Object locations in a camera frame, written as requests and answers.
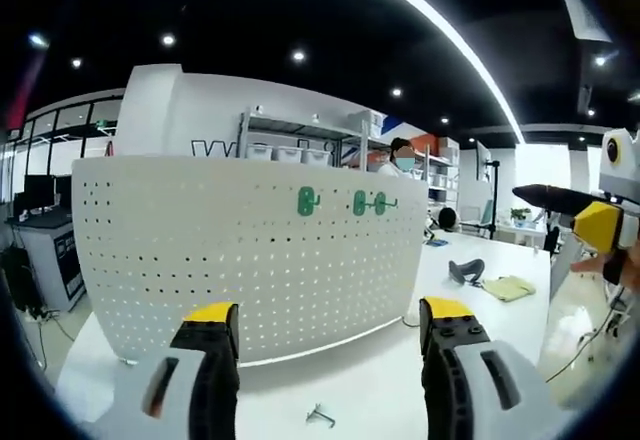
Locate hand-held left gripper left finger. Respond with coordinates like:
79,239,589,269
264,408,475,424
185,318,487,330
107,301,242,440

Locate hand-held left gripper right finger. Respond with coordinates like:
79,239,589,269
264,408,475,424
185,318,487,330
418,297,560,440

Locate white perforated mounting plate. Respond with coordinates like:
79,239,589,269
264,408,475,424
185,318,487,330
71,152,431,366

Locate person's right hand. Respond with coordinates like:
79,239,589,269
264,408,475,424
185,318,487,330
569,252,640,292

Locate monitor on black pole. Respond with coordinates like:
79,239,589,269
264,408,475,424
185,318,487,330
474,139,501,241

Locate yellow cloth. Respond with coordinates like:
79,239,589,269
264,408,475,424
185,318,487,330
482,275,537,304

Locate grey curved object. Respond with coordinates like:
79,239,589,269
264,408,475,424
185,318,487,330
448,258,486,286

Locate shelving with white boxes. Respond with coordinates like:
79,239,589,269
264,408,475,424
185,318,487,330
419,134,461,206

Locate ceiling air vent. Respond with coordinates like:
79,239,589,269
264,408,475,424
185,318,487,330
547,0,614,44

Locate black lab bench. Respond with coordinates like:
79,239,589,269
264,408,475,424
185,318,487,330
4,207,87,314

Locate long ceiling light strip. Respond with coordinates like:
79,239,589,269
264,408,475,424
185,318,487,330
334,0,526,144

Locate black computer monitors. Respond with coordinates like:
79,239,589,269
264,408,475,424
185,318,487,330
23,174,74,216

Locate grey metal shelving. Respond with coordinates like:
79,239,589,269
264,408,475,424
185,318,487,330
239,107,374,166

